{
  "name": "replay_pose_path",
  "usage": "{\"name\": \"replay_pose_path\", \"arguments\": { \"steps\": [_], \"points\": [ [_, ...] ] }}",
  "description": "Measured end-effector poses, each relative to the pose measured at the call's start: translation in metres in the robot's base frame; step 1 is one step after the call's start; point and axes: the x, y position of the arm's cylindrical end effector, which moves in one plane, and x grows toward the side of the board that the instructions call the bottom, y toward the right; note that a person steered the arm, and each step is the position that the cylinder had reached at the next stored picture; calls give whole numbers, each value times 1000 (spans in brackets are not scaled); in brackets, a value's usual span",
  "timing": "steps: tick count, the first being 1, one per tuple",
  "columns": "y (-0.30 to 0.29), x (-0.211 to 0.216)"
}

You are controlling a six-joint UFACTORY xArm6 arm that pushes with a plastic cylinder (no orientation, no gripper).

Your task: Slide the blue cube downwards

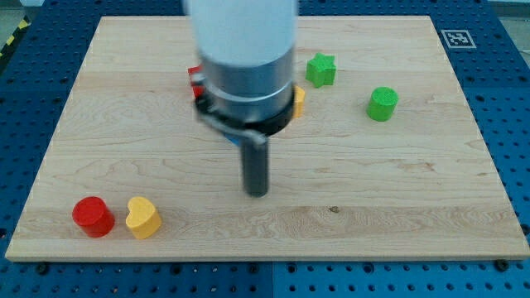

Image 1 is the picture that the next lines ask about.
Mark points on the green star block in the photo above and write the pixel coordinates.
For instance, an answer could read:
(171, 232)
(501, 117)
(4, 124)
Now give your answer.
(321, 70)

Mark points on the white fiducial marker tag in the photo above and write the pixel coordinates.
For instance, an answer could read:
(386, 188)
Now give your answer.
(458, 39)

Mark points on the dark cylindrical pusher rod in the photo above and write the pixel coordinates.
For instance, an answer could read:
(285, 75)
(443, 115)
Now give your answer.
(255, 170)

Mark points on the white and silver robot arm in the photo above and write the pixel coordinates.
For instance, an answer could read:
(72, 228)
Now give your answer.
(246, 53)

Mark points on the yellow block behind arm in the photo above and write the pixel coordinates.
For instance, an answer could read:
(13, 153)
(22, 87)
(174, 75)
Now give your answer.
(299, 101)

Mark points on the yellow heart block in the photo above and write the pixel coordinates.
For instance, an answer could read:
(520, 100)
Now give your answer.
(143, 219)

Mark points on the wooden board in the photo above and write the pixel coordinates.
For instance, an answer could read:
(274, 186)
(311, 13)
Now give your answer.
(421, 186)

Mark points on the blue cube block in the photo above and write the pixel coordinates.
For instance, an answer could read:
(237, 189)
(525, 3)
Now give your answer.
(233, 139)

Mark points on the green cylinder block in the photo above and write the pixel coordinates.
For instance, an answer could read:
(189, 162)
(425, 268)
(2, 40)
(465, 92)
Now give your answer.
(383, 101)

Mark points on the red block behind arm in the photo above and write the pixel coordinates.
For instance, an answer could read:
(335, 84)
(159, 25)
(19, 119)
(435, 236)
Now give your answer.
(196, 80)

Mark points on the red cylinder block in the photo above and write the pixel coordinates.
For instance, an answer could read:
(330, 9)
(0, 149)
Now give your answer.
(93, 216)

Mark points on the black flange ring with clamp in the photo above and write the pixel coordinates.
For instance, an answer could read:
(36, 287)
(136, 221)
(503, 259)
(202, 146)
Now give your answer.
(255, 132)

